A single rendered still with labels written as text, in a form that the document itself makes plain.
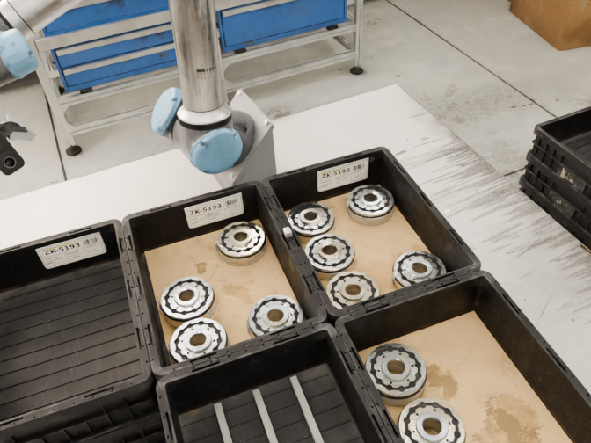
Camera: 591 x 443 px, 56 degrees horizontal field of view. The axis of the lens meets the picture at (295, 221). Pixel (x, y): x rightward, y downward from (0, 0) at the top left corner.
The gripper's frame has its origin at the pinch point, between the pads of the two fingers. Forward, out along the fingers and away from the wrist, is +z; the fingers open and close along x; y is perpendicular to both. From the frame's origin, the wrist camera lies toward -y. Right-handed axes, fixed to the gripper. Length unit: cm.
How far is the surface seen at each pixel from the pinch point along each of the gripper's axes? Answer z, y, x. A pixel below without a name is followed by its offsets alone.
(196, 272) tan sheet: -5.8, -45.4, -16.4
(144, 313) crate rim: -22, -47, -4
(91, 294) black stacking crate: -3.8, -35.9, 2.6
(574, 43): 147, -54, -289
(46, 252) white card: -5.5, -23.9, 4.5
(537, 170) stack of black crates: 43, -82, -133
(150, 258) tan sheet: -1.3, -36.5, -11.0
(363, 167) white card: -6, -49, -60
